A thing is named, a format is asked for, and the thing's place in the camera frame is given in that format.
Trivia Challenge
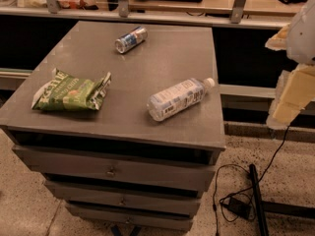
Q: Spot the grey metal railing frame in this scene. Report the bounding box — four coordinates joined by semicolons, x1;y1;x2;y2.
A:
0;0;304;28

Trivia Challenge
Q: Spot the clear plastic water bottle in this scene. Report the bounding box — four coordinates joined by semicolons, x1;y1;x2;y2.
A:
147;78;216;122

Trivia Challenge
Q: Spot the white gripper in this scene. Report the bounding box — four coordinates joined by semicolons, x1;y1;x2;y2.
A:
265;0;315;129

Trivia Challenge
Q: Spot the grey drawer cabinet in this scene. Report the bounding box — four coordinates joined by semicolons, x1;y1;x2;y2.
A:
1;22;225;231

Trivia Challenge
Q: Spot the red bull can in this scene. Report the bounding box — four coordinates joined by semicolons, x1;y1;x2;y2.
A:
115;27;148;54

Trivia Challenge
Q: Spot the green kettle chips bag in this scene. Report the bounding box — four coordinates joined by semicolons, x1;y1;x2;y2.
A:
31;68;111;111

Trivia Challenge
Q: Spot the black metal floor bar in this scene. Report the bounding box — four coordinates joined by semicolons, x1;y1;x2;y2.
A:
249;164;269;236

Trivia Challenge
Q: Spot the black cable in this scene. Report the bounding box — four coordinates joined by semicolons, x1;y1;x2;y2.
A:
212;125;291;236

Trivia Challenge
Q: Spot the black power adapter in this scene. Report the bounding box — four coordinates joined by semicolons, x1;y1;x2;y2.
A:
227;198;251;219

